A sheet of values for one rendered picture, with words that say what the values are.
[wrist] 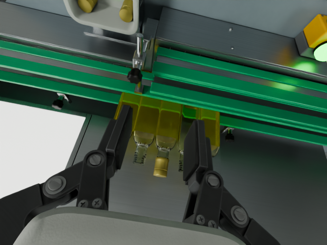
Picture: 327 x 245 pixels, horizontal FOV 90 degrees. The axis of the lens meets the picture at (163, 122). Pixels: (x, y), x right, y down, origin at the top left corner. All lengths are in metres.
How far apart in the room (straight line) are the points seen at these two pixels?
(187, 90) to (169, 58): 0.10
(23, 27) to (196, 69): 0.50
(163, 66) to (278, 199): 0.60
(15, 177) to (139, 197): 0.35
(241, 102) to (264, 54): 0.13
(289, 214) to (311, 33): 0.56
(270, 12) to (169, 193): 0.56
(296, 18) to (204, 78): 0.30
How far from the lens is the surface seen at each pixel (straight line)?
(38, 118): 0.68
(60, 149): 0.61
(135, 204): 0.54
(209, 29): 0.50
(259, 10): 0.56
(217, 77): 0.41
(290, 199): 0.78
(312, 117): 0.63
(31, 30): 0.64
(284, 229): 0.75
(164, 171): 0.41
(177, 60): 0.42
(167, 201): 0.54
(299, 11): 0.59
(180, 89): 0.45
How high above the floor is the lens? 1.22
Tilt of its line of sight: 26 degrees down
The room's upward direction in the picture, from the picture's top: 171 degrees counter-clockwise
